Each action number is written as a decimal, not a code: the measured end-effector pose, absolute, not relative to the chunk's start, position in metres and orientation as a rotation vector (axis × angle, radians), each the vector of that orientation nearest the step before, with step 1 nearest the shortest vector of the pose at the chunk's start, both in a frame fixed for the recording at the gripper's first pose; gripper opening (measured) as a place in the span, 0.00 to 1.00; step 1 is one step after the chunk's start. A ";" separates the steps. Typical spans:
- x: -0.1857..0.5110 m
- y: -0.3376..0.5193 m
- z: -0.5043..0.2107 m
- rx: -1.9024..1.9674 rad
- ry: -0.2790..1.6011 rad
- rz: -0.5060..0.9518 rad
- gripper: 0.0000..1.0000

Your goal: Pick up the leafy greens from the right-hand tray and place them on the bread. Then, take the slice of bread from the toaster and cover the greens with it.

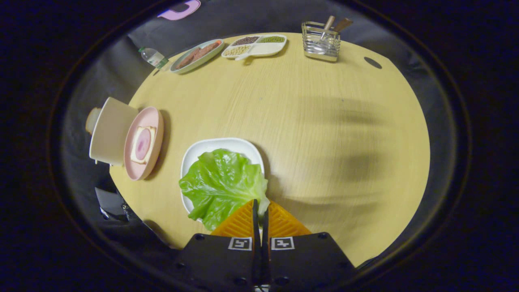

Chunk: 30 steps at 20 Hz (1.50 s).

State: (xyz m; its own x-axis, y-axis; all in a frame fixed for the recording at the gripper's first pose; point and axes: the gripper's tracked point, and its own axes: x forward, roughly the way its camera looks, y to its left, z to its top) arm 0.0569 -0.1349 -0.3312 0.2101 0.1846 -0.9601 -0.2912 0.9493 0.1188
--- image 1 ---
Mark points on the white bread slice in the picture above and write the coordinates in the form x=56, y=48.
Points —
x=149, y=152

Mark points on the cream box-shaped appliance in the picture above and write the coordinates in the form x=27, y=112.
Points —
x=111, y=129

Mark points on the white divided tray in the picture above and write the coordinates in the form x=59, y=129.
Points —
x=265, y=49

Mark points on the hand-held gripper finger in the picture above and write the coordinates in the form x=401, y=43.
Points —
x=265, y=231
x=256, y=227

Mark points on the pink round plate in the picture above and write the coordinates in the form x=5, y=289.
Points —
x=152, y=117

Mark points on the dark object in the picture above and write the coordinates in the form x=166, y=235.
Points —
x=111, y=200

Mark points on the pile of green beans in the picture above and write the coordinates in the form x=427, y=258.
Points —
x=271, y=39

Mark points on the pile of yellow soybeans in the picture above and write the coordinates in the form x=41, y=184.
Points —
x=237, y=50

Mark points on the pink ham slice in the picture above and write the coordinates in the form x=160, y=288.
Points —
x=142, y=144

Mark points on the clear plastic water bottle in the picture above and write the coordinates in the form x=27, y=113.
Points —
x=153, y=56

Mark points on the pile of dark beans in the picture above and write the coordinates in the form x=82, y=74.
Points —
x=245, y=40

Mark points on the brown sausage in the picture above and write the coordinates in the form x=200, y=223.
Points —
x=206, y=49
x=187, y=59

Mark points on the pale green oval plate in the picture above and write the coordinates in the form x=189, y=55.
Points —
x=183, y=67

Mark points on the green lettuce leaf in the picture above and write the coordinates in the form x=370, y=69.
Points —
x=221, y=186

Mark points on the white square plate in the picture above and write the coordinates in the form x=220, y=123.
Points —
x=202, y=152

